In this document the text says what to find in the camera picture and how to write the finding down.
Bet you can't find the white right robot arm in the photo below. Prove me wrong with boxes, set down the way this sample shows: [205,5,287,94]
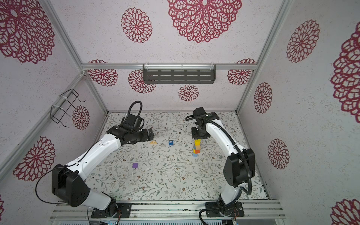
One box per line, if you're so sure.
[185,107,256,205]

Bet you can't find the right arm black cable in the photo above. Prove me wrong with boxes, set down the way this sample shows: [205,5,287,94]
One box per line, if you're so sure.
[185,113,253,225]

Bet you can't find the dark grey wall shelf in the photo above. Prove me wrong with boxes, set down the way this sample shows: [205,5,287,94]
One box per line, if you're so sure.
[142,64,216,84]

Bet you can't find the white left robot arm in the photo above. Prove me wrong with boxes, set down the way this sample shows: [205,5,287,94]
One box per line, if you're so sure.
[51,115,154,215]

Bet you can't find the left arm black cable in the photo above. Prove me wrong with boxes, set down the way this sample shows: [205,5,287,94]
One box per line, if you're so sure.
[126,100,145,127]

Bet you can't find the black wire wall basket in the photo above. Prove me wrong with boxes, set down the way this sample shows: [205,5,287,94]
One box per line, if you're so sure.
[49,89,86,128]

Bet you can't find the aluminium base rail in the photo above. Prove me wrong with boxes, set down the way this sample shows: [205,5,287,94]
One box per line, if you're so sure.
[50,200,286,221]

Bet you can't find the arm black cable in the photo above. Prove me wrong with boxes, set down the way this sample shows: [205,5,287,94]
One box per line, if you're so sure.
[126,100,145,127]
[185,113,253,225]

